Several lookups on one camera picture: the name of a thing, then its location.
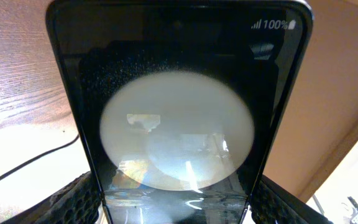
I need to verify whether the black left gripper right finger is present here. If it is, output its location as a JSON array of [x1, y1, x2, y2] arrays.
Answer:
[[250, 175, 332, 224]]

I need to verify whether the black flip smartphone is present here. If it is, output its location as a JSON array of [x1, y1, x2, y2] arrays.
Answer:
[[45, 1, 314, 223]]

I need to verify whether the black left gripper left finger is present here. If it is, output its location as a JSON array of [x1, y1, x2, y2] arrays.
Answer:
[[3, 172, 101, 224]]

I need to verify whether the brown wooden side panel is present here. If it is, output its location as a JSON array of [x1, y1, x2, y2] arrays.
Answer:
[[264, 0, 358, 202]]

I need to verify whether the black USB charging cable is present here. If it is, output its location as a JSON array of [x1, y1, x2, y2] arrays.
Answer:
[[0, 124, 80, 193]]

